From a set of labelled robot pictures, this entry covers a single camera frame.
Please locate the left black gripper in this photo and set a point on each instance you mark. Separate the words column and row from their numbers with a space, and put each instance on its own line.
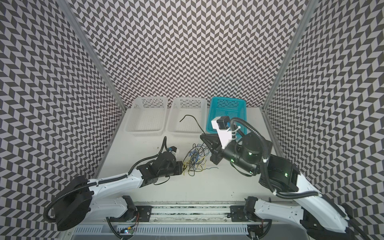
column 179, row 169

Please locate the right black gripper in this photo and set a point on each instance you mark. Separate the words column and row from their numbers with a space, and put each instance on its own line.
column 217, row 149

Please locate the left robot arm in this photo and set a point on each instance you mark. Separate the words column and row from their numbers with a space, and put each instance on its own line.
column 107, row 198

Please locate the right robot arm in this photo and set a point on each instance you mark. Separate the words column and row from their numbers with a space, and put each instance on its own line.
column 327, row 220

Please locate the middle white plastic basket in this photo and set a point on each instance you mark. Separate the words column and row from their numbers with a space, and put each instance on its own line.
column 187, row 117

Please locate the white plastic basket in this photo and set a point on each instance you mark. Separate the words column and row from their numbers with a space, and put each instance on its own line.
column 147, row 116
column 187, row 117

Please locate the teal plastic basket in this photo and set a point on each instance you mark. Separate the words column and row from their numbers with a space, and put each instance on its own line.
column 220, row 106

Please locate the left white plastic basket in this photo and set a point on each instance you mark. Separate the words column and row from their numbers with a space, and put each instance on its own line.
column 147, row 116

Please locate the small circuit board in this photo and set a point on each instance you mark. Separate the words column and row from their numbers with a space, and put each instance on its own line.
column 127, row 231

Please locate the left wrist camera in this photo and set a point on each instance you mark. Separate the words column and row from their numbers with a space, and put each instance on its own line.
column 173, row 150

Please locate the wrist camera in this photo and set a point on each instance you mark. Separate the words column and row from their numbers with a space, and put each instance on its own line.
column 222, row 126
column 173, row 150

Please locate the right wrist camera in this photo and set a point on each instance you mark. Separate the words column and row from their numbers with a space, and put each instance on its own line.
column 222, row 126

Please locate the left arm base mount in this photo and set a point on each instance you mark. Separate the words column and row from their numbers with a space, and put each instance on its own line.
column 141, row 213

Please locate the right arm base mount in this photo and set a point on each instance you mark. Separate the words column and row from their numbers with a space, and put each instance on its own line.
column 238, row 214

